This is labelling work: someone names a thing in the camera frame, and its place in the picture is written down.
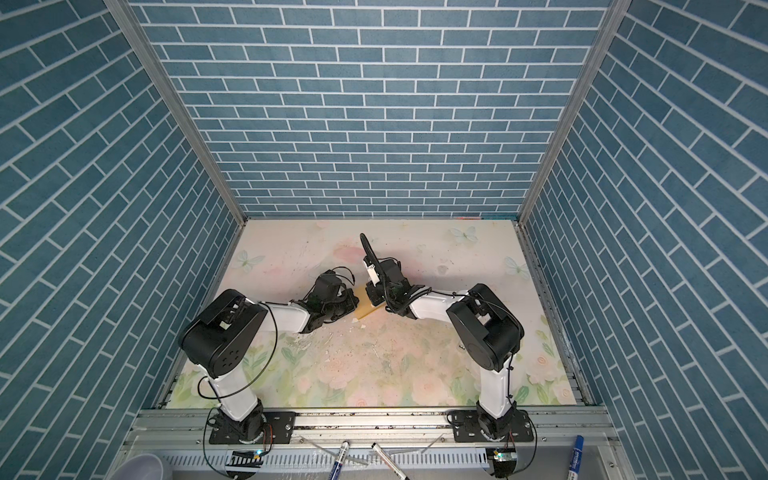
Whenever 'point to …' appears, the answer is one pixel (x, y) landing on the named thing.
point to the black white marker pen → (388, 462)
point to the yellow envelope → (364, 305)
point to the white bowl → (141, 467)
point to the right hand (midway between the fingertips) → (371, 279)
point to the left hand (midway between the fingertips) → (361, 300)
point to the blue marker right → (576, 459)
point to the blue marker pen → (342, 453)
